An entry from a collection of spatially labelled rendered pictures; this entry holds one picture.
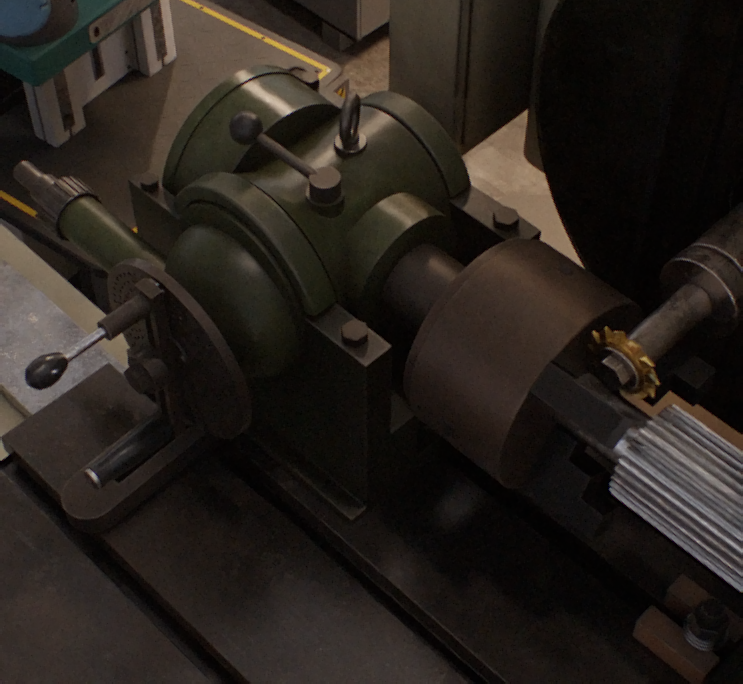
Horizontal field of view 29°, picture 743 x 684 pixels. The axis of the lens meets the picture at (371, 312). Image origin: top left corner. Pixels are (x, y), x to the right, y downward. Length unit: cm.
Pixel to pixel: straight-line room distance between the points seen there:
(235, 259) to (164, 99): 164
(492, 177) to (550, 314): 200
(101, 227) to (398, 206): 29
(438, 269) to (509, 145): 198
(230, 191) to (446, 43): 34
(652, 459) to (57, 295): 106
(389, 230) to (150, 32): 166
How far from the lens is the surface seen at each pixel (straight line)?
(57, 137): 278
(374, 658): 131
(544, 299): 116
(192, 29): 302
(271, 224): 121
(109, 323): 119
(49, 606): 136
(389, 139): 131
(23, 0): 214
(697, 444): 115
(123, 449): 132
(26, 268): 204
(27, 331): 192
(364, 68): 341
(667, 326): 116
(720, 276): 117
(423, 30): 149
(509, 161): 318
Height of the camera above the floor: 216
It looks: 49 degrees down
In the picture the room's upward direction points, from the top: straight up
